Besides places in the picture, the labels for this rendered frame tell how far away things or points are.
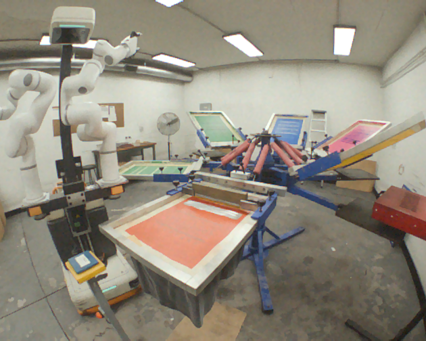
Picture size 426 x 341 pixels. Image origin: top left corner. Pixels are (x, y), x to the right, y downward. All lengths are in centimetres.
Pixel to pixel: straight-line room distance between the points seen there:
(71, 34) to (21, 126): 45
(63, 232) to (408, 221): 216
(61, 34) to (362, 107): 516
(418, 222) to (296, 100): 446
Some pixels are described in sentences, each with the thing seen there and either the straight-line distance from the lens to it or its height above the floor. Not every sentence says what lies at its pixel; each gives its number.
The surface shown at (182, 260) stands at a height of 96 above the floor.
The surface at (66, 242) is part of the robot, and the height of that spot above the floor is 58.
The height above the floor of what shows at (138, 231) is 96.
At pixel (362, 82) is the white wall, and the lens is 523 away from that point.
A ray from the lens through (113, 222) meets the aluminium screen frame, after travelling 99.
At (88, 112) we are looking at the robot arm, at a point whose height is 149.
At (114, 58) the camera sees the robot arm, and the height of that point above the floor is 174.
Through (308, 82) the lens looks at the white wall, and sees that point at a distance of 514.
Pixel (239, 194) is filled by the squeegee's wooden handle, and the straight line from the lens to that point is 105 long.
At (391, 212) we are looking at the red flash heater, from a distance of 108.
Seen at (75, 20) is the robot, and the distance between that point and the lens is 99.
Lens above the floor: 144
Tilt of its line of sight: 15 degrees down
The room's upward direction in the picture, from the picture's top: straight up
